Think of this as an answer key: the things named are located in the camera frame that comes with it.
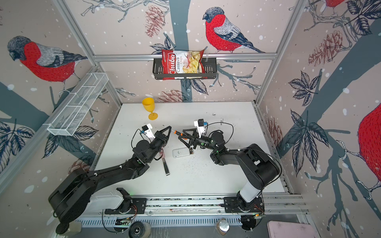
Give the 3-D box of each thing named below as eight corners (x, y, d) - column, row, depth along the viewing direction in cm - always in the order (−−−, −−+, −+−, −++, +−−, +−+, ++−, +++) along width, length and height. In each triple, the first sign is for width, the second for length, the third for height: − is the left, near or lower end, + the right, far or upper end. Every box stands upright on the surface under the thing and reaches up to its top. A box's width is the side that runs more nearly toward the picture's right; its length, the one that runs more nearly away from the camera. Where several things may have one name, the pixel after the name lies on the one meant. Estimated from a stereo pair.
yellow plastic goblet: (145, 120, 113) (140, 106, 101) (148, 111, 119) (143, 97, 107) (157, 120, 112) (152, 106, 101) (159, 111, 119) (155, 97, 107)
